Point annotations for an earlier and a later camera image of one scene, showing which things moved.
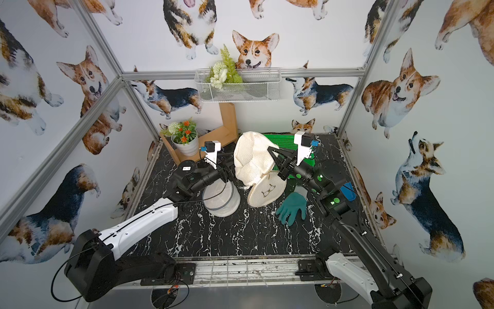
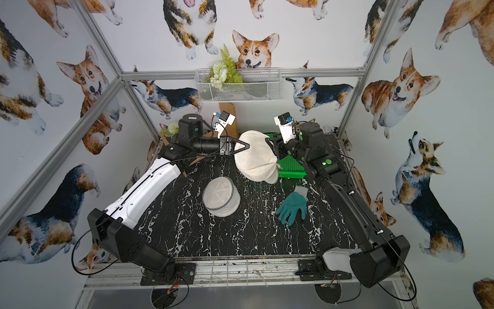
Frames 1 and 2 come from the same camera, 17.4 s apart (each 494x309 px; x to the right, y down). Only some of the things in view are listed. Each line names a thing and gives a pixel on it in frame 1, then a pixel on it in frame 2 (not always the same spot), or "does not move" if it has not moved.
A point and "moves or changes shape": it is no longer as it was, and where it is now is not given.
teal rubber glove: x=296 y=201 does not move
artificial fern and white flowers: x=224 y=71 does not move
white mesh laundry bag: x=255 y=168 moves or changes shape
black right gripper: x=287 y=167 to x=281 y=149
